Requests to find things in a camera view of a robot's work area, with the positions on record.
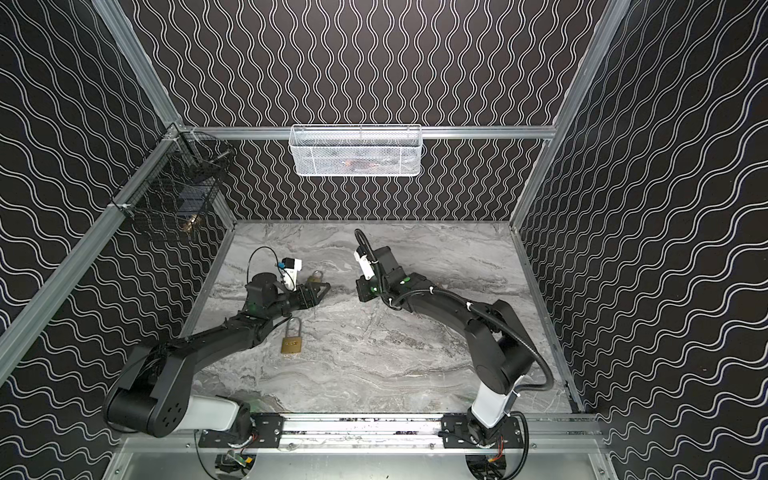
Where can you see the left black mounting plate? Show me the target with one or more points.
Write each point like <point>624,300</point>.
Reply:
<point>240,431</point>

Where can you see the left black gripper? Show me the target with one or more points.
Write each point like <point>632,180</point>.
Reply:
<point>303,296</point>

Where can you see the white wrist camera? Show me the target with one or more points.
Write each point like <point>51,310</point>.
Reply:
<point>365,264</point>
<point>289,269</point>

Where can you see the black mounting plate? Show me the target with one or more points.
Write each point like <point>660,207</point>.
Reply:
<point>459,431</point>
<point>240,431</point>

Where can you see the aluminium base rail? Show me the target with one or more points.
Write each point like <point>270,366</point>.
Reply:
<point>385,434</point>

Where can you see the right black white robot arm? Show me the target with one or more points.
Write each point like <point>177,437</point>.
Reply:
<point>503,355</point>

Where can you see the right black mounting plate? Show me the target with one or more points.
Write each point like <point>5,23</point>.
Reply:
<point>459,431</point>

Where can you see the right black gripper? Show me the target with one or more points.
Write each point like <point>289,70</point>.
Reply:
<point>368,290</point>

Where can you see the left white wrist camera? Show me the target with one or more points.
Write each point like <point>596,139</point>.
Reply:
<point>289,269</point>

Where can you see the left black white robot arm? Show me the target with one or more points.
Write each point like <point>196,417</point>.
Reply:
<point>153,391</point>

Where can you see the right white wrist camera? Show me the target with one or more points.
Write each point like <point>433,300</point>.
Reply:
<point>365,264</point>

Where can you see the white mesh wall basket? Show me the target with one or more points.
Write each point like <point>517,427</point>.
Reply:
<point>356,150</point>

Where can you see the large brass padlock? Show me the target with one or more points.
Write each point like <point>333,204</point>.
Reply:
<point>292,340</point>

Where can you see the brass item in black basket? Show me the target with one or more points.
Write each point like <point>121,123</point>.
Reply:
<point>190,224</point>

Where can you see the black wire wall basket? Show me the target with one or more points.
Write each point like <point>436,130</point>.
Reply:
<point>186,182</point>

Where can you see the small brass padlock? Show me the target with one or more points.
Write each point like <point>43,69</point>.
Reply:
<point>316,278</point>

